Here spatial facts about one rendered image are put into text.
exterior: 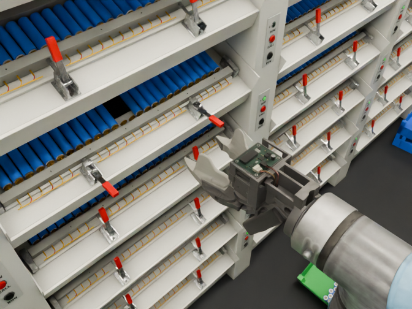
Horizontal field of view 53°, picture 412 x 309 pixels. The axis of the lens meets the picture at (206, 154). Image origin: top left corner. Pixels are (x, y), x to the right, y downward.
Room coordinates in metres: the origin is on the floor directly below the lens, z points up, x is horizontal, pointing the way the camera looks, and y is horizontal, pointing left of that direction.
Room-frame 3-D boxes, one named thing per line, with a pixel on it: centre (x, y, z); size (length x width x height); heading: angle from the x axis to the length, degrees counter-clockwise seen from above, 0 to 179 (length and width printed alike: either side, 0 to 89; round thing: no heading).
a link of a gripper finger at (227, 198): (0.39, -0.04, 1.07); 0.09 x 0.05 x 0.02; 59
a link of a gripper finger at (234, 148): (0.47, -0.05, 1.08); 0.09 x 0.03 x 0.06; 28
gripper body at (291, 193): (0.37, -0.10, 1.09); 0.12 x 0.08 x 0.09; 44
